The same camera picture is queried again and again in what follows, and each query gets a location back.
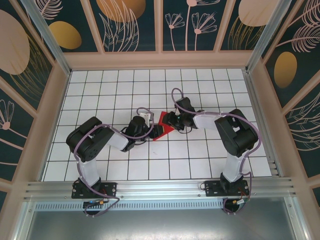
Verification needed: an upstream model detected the small circuit board yellow connector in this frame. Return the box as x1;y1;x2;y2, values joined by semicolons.
83;199;109;208
231;197;251;206

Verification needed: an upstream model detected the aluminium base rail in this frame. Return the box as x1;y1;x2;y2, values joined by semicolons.
23;177;297;201

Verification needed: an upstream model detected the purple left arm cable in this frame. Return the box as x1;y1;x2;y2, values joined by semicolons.
74;106;154;219

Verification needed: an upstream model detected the aluminium corner post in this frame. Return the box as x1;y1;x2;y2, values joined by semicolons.
246;0;293;73
21;0;72;76

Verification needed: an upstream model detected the grey metal sheet panel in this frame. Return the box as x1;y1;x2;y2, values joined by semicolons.
14;209;308;240

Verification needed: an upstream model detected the red cloth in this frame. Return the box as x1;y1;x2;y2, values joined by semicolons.
152;111;176;142

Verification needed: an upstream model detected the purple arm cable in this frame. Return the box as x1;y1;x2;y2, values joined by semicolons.
170;87;262;216
74;106;154;219

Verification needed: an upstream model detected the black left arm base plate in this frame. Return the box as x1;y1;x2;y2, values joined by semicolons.
71;181;118;200

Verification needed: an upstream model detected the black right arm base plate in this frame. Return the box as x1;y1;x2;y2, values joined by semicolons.
204;179;250;197

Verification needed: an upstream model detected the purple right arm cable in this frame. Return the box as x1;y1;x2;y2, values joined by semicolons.
170;87;262;216

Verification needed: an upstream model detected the aluminium side rail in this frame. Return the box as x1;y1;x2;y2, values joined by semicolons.
243;71;283;177

